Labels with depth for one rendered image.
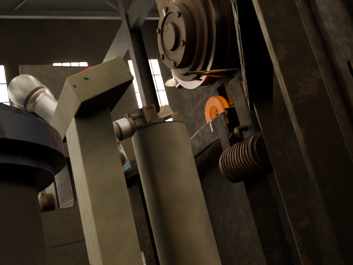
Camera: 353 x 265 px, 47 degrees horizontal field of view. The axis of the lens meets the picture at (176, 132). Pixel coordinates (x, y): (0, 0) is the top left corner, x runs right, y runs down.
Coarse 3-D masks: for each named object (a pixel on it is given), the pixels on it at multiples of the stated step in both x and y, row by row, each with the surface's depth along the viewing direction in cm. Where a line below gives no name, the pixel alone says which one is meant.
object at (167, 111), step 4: (164, 108) 155; (168, 108) 156; (160, 112) 154; (164, 112) 155; (168, 112) 155; (172, 112) 156; (176, 112) 158; (160, 116) 154; (164, 116) 154; (172, 116) 155
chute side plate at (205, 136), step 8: (216, 120) 166; (224, 120) 161; (208, 128) 173; (216, 128) 167; (200, 136) 180; (208, 136) 174; (216, 136) 168; (192, 144) 187; (200, 144) 181; (208, 144) 174; (200, 152) 182
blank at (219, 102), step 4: (212, 96) 173; (216, 96) 171; (220, 96) 172; (208, 100) 176; (212, 100) 173; (216, 100) 170; (220, 100) 168; (224, 100) 169; (208, 104) 176; (212, 104) 173; (216, 104) 170; (220, 104) 168; (224, 104) 167; (228, 104) 168; (208, 108) 177; (212, 108) 175; (216, 108) 176; (220, 108) 168; (208, 112) 177; (212, 112) 176; (220, 112) 169; (208, 116) 178; (212, 116) 176; (208, 120) 178
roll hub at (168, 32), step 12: (168, 12) 176; (180, 12) 167; (168, 24) 176; (180, 24) 168; (192, 24) 166; (168, 36) 177; (180, 36) 171; (192, 36) 166; (168, 48) 179; (180, 48) 172; (192, 48) 168; (168, 60) 182; (180, 60) 172
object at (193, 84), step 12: (204, 0) 165; (216, 0) 164; (216, 12) 162; (216, 24) 160; (216, 36) 161; (216, 48) 162; (216, 60) 167; (216, 72) 172; (180, 84) 192; (192, 84) 182; (204, 84) 180
